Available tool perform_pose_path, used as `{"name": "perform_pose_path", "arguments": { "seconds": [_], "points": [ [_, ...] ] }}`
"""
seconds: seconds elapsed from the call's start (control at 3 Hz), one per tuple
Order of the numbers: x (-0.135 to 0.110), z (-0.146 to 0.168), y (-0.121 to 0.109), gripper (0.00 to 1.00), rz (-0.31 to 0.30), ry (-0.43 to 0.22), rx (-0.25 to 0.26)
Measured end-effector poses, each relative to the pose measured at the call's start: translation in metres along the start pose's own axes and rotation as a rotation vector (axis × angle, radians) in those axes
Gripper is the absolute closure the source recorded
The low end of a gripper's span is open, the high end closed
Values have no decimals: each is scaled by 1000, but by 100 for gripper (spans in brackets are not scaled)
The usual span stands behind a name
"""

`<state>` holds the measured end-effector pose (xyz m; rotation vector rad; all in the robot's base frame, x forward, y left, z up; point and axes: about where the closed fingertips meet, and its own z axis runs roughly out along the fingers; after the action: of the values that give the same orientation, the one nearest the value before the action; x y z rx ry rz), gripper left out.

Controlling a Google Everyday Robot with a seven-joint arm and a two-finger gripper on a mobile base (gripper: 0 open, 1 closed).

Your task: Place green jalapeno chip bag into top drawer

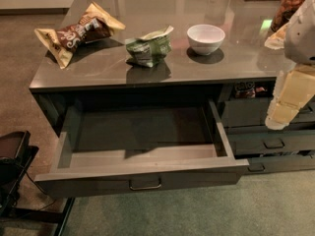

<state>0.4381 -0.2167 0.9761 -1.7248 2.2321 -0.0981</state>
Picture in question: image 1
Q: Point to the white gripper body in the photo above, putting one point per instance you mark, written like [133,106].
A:
[301,36]

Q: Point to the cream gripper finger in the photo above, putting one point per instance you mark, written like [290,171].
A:
[280,115]

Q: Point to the green jalapeno chip bag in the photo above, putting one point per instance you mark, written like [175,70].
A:
[148,50]

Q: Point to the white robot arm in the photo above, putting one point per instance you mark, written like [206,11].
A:
[297,39]

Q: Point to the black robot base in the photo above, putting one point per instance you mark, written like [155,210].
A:
[16,156]

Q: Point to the closed right middle drawer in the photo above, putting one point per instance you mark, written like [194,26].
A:
[271,142]

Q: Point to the closed drawer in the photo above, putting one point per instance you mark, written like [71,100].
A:
[271,142]
[275,164]

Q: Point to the snack bag in right drawer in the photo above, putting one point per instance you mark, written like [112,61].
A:
[249,90]

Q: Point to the closed right bottom drawer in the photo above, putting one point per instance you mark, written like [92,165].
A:
[275,164]

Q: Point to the open grey top drawer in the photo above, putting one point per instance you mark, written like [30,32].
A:
[99,152]

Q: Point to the brown and yellow chip bag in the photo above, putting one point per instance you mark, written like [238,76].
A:
[95,24]

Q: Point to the glass jar of nuts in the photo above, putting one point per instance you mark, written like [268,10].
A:
[285,11]

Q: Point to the white ceramic bowl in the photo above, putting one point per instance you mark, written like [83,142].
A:
[205,39]

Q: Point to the grey counter cabinet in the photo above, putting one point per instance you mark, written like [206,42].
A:
[99,78]

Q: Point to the metal drawer handle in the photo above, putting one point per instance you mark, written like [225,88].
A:
[144,184]

